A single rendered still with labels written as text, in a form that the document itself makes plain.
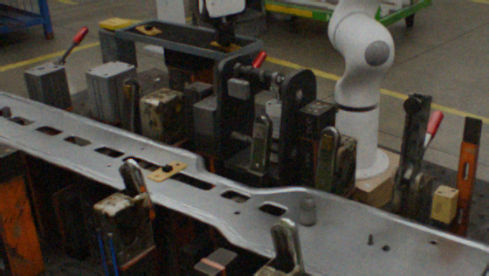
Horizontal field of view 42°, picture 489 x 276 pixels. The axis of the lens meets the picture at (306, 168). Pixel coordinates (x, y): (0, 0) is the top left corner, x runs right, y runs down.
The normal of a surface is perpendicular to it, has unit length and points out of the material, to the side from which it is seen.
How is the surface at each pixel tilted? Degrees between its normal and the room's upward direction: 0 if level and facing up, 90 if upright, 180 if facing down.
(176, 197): 0
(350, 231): 0
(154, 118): 90
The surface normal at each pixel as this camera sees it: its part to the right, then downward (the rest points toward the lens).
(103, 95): -0.54, 0.40
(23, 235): 0.84, 0.25
